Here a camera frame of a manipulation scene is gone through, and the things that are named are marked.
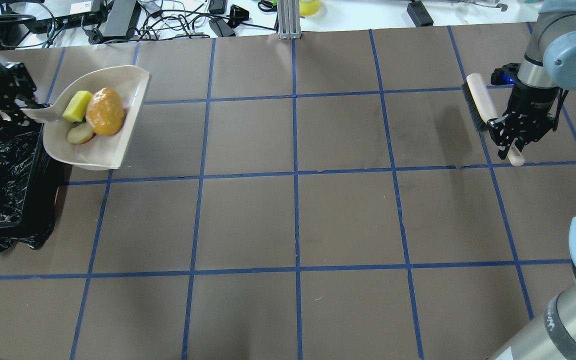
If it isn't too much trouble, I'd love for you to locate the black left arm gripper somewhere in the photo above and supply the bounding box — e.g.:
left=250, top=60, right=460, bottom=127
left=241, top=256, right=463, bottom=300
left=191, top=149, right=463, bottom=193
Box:
left=0, top=62, right=37, bottom=123

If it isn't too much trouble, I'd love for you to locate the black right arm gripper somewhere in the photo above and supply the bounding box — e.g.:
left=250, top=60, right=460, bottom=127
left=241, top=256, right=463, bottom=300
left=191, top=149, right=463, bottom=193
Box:
left=487, top=111, right=558, bottom=161

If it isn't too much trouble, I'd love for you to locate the white hand brush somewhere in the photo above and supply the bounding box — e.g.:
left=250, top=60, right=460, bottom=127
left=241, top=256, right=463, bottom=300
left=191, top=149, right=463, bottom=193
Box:
left=461, top=73, right=525, bottom=166

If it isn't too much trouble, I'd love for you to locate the yellow-green sponge block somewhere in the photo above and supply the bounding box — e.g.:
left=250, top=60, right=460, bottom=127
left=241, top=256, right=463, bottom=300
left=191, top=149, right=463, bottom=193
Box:
left=61, top=90, right=93, bottom=123

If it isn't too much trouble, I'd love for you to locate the pale curved peel piece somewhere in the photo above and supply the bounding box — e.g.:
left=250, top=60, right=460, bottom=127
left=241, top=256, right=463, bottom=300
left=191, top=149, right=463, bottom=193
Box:
left=66, top=121, right=96, bottom=145

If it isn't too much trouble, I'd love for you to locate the golden brown bread roll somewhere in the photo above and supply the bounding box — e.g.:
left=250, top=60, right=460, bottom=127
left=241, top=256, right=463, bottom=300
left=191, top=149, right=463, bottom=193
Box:
left=85, top=88, right=126, bottom=136

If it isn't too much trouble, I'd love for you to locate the beige dustpan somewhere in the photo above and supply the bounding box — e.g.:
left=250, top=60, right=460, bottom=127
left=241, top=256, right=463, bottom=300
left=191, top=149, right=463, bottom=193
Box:
left=22, top=65, right=151, bottom=171

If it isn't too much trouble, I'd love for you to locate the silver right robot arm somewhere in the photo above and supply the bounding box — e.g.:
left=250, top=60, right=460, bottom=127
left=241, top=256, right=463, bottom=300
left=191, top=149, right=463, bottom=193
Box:
left=488, top=0, right=576, bottom=167

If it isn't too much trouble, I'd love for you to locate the black lined trash bin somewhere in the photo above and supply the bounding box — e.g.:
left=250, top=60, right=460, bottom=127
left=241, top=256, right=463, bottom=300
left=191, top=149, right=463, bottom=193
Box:
left=0, top=121, right=64, bottom=253

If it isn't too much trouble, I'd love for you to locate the black power adapter brick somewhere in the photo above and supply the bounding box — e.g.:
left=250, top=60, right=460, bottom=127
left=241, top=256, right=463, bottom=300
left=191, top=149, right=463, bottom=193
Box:
left=102, top=0, right=141, bottom=43

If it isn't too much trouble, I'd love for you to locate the yellow tape roll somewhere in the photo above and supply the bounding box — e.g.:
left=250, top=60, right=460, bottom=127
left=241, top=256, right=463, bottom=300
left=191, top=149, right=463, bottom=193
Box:
left=298, top=0, right=322, bottom=18

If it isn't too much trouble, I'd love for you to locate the aluminium frame post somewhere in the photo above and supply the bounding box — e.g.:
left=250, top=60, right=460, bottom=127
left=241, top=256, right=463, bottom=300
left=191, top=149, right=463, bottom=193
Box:
left=276, top=0, right=302, bottom=40

